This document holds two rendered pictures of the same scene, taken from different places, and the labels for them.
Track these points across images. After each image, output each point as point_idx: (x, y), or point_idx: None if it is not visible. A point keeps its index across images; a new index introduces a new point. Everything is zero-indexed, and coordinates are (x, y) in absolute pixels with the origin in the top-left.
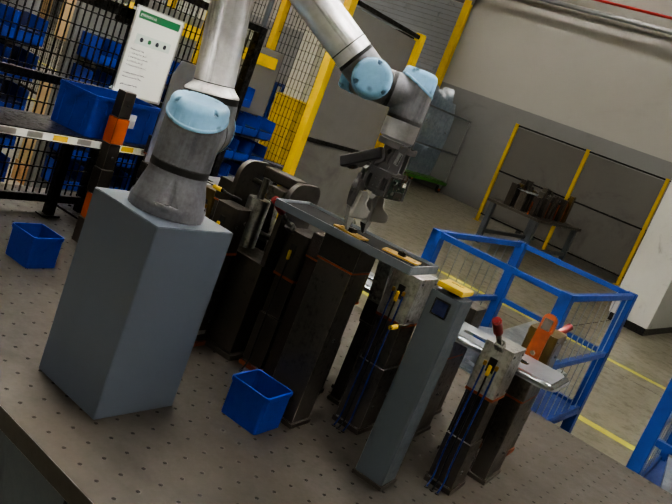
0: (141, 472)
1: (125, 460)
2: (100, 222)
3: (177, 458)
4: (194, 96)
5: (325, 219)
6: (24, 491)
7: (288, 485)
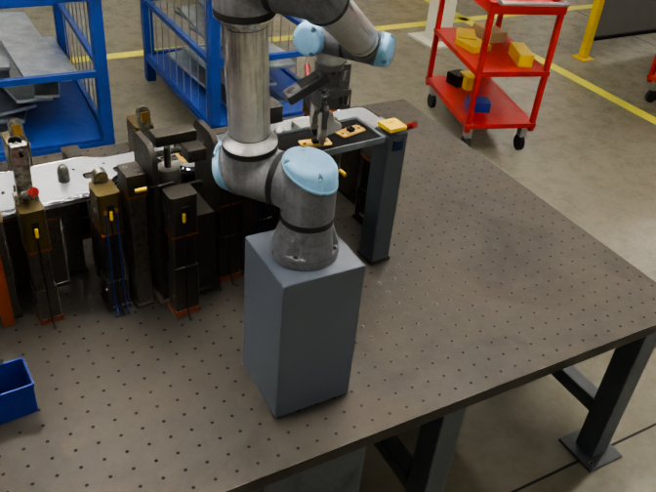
0: (406, 376)
1: (394, 382)
2: (303, 302)
3: (383, 353)
4: (307, 162)
5: (288, 147)
6: (329, 465)
7: (397, 303)
